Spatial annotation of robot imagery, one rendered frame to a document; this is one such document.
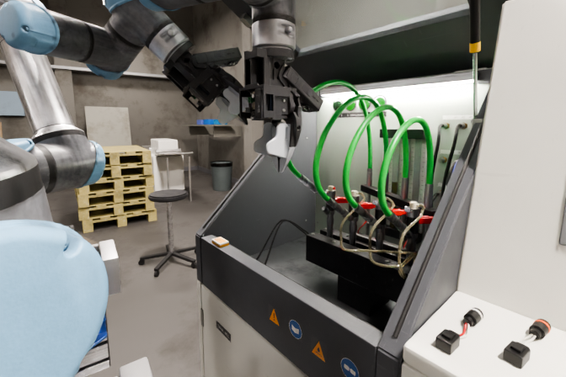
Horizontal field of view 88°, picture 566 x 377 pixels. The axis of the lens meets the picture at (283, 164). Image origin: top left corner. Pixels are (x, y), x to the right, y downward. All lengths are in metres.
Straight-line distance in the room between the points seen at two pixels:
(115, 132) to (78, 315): 7.94
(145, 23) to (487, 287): 0.81
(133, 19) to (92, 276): 0.55
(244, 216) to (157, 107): 7.77
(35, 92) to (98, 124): 7.23
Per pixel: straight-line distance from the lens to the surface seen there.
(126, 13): 0.69
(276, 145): 0.51
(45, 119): 0.90
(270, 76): 0.52
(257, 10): 0.54
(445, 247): 0.61
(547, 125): 0.70
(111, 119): 8.20
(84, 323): 0.21
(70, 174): 0.84
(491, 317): 0.66
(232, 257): 0.84
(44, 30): 0.64
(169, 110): 8.78
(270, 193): 1.11
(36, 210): 0.20
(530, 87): 0.72
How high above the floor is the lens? 1.30
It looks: 8 degrees down
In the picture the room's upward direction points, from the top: straight up
